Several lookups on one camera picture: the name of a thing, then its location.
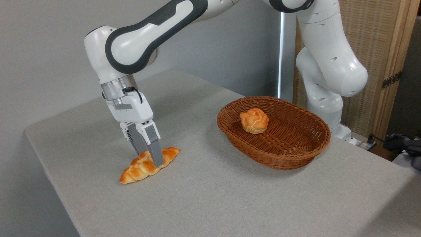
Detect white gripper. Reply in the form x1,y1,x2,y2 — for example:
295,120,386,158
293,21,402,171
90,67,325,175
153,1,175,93
106,91,164,167

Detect long braided bread loaf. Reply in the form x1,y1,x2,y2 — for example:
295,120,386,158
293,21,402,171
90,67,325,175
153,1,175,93
119,146,181,184

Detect round knotted bread roll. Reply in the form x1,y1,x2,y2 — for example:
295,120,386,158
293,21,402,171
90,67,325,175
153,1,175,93
239,108,269,134

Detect brown oval wicker basket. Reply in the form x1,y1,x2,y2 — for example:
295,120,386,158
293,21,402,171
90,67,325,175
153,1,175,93
216,96,331,171

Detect grey tablecloth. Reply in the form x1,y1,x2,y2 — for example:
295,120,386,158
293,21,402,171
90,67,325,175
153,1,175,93
25,69,421,237

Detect white power strip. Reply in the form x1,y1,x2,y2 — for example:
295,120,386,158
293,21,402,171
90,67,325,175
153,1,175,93
348,137,376,152

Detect metal screen hinge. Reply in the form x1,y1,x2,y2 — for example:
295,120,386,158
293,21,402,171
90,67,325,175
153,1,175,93
382,71,402,90

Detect dark grey bag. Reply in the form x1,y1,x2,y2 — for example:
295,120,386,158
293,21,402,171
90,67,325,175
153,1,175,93
403,140,421,171

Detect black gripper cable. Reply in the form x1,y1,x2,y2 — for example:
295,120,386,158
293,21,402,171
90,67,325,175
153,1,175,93
122,86,143,104

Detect black and blue cable bundle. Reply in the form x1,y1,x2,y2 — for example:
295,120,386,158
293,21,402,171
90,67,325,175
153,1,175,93
368,133,412,150

